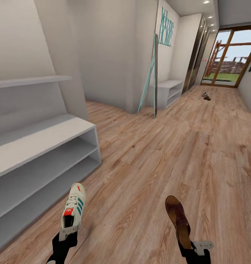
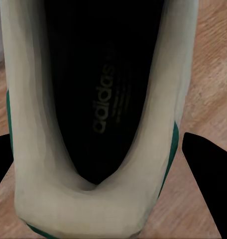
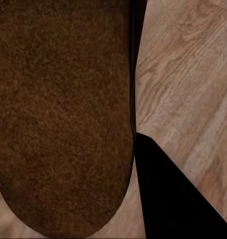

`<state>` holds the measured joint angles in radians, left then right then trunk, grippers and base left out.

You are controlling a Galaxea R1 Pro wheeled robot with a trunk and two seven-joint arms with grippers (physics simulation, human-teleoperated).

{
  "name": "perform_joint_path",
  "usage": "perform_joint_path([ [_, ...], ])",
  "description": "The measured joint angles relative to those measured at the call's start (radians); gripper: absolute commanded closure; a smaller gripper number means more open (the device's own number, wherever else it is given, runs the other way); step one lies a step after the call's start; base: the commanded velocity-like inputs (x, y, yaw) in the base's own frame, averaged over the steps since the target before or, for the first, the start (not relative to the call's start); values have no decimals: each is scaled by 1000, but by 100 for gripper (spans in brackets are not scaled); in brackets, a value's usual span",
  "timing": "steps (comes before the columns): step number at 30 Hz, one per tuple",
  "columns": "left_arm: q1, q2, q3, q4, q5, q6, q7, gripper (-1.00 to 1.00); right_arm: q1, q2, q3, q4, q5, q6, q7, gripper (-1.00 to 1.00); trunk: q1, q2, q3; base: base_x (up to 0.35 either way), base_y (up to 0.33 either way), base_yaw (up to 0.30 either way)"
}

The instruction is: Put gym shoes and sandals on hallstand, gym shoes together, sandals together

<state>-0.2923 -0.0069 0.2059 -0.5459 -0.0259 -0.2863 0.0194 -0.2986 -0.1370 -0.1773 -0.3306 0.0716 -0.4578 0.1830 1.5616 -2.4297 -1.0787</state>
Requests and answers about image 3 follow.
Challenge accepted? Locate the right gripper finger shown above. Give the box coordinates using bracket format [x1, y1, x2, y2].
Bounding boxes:
[134, 132, 227, 239]

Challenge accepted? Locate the sandal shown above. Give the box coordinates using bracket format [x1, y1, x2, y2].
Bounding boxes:
[0, 0, 147, 239]

